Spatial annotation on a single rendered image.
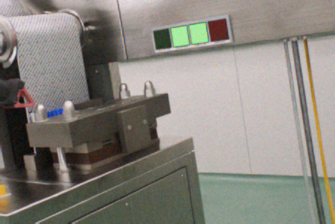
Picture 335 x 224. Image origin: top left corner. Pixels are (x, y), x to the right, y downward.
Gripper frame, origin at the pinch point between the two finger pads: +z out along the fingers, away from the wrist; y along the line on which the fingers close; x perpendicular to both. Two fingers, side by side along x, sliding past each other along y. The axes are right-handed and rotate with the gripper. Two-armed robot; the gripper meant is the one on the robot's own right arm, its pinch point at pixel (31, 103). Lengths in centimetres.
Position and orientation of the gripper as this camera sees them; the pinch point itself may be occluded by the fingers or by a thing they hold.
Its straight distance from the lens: 142.4
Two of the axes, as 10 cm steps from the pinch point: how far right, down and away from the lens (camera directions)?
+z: 6.4, 3.7, 6.7
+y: 7.4, -0.8, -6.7
